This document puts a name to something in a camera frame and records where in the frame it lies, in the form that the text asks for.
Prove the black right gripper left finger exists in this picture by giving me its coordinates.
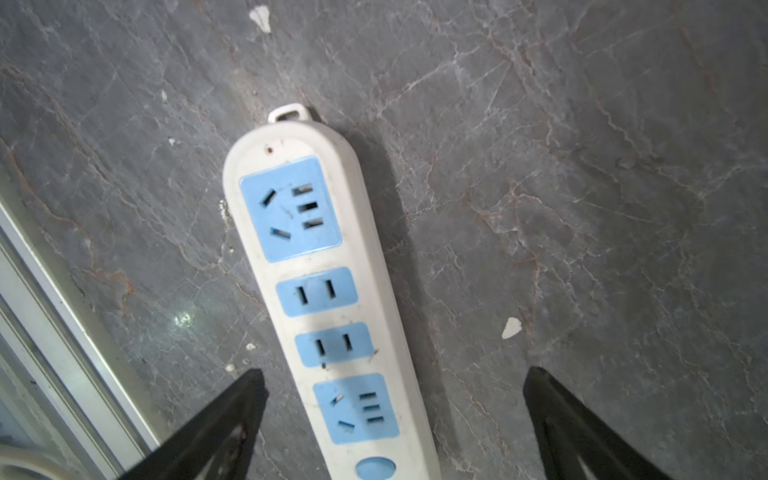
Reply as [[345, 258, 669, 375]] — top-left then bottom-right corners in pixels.
[[122, 368, 267, 479]]

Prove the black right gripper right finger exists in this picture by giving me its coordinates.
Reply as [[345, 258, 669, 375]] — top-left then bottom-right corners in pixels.
[[523, 366, 669, 479]]

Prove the white blue power strip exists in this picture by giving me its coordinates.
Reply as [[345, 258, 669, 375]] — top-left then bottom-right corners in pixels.
[[223, 103, 441, 479]]

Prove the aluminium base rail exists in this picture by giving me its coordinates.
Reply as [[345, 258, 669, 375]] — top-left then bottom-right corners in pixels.
[[1, 193, 170, 479]]

